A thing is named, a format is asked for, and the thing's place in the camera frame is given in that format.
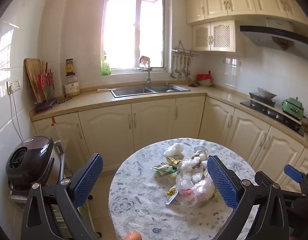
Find yellow label jar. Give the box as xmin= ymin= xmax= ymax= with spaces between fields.
xmin=65 ymin=58 xmax=76 ymax=77

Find gold foil wrapper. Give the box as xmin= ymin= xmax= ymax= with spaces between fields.
xmin=165 ymin=156 xmax=183 ymax=167

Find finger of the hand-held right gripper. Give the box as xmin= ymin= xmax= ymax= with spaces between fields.
xmin=255 ymin=171 xmax=276 ymax=187
xmin=284 ymin=164 xmax=308 ymax=193

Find white plastic bag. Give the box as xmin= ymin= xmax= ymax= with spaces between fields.
xmin=164 ymin=142 xmax=185 ymax=158

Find wooden cutting boards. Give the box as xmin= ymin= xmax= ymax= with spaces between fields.
xmin=24 ymin=58 xmax=48 ymax=103

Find cream base kitchen cabinets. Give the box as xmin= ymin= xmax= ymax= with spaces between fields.
xmin=31 ymin=92 xmax=308 ymax=200

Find red bowl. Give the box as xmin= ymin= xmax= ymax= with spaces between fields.
xmin=196 ymin=72 xmax=213 ymax=81

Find clear plastic bag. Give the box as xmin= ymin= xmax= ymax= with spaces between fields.
xmin=175 ymin=172 xmax=216 ymax=207

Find white wall socket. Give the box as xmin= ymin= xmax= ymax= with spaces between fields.
xmin=6 ymin=79 xmax=21 ymax=94

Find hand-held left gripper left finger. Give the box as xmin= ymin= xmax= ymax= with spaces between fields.
xmin=21 ymin=153 xmax=104 ymax=240

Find green electric cooking pot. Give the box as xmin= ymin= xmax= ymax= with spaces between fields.
xmin=281 ymin=97 xmax=305 ymax=121

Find dark grey rice cooker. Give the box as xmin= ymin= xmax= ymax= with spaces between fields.
xmin=5 ymin=135 xmax=54 ymax=190

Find yellow white small packet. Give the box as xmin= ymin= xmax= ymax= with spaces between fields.
xmin=165 ymin=185 xmax=180 ymax=205

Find round towel-covered table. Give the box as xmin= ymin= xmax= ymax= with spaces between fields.
xmin=108 ymin=137 xmax=261 ymax=240

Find row of hanging steel utensils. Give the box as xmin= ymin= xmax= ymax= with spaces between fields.
xmin=170 ymin=55 xmax=192 ymax=81

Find cream upper kitchen cabinets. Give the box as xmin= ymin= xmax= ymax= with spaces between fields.
xmin=185 ymin=0 xmax=308 ymax=26

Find green detergent bottle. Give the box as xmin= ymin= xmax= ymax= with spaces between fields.
xmin=101 ymin=59 xmax=112 ymax=76

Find grey power cable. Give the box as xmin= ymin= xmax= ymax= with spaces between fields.
xmin=10 ymin=92 xmax=26 ymax=142

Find large clear grain jar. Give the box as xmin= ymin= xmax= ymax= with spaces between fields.
xmin=64 ymin=74 xmax=80 ymax=97

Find small white tied bag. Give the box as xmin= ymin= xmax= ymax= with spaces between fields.
xmin=180 ymin=158 xmax=203 ymax=173

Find white red-lettered packet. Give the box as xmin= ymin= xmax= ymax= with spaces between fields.
xmin=151 ymin=162 xmax=177 ymax=174

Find steel double sink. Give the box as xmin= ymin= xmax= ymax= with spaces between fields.
xmin=111 ymin=84 xmax=191 ymax=98

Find red chopstick drying rack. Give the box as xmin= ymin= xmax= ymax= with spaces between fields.
xmin=34 ymin=70 xmax=58 ymax=112

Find cream lattice door cabinet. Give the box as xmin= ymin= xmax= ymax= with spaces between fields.
xmin=192 ymin=20 xmax=237 ymax=53

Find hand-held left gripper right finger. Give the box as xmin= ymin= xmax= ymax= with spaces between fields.
xmin=206 ymin=155 xmax=290 ymax=240

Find wall utensil rack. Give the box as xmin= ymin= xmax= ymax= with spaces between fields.
xmin=172 ymin=41 xmax=199 ymax=58

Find person's left hand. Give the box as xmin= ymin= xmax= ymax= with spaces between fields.
xmin=125 ymin=231 xmax=142 ymax=240

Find black gas stove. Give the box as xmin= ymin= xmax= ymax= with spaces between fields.
xmin=240 ymin=99 xmax=305 ymax=137

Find black range hood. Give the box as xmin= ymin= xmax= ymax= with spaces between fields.
xmin=240 ymin=17 xmax=308 ymax=63

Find steel kitchen faucet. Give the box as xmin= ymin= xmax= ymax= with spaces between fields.
xmin=135 ymin=66 xmax=153 ymax=88

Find steel wok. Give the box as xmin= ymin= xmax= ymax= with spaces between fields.
xmin=249 ymin=87 xmax=277 ymax=105

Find brown rag on faucet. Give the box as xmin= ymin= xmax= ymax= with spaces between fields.
xmin=138 ymin=56 xmax=151 ymax=68

